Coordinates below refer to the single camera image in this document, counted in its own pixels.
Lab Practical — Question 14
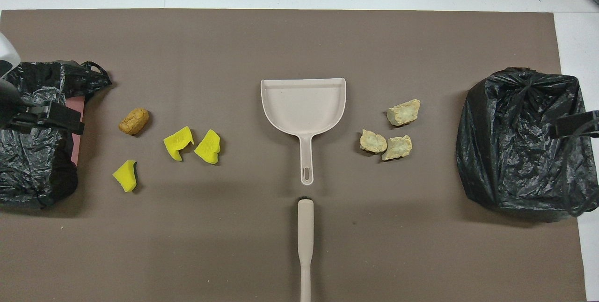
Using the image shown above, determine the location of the beige plastic dustpan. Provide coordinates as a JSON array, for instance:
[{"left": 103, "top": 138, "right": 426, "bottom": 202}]
[{"left": 261, "top": 78, "right": 347, "bottom": 185}]

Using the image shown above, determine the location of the beige hand brush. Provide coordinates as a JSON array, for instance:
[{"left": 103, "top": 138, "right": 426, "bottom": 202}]
[{"left": 297, "top": 198, "right": 315, "bottom": 302}]

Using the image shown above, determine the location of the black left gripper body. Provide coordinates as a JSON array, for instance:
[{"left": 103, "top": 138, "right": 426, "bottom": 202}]
[{"left": 0, "top": 77, "right": 29, "bottom": 116}]

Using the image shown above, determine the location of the brown table mat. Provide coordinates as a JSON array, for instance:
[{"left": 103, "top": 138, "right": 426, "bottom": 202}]
[{"left": 0, "top": 8, "right": 588, "bottom": 302}]

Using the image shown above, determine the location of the black bag bin with pink box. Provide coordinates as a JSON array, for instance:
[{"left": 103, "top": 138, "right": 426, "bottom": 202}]
[{"left": 0, "top": 61, "right": 113, "bottom": 209}]

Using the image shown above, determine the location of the black bag lined trash bin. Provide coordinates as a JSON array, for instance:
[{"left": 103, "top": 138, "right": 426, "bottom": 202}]
[{"left": 456, "top": 67, "right": 599, "bottom": 222}]

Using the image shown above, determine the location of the pink box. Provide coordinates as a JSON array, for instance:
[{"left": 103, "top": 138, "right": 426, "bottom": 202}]
[{"left": 66, "top": 97, "right": 86, "bottom": 167}]

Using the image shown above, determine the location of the orange-brown sponge lump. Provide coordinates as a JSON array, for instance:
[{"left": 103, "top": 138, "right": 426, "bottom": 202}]
[{"left": 118, "top": 108, "right": 150, "bottom": 136}]

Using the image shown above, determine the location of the beige foam chunk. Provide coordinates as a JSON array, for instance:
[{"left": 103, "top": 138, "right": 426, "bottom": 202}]
[
  {"left": 381, "top": 135, "right": 413, "bottom": 161},
  {"left": 360, "top": 129, "right": 388, "bottom": 154},
  {"left": 387, "top": 99, "right": 421, "bottom": 127}
]

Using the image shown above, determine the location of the yellow sponge piece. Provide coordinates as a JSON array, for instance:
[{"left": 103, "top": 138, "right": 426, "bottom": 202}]
[
  {"left": 113, "top": 160, "right": 138, "bottom": 193},
  {"left": 194, "top": 129, "right": 221, "bottom": 165},
  {"left": 163, "top": 126, "right": 194, "bottom": 161}
]

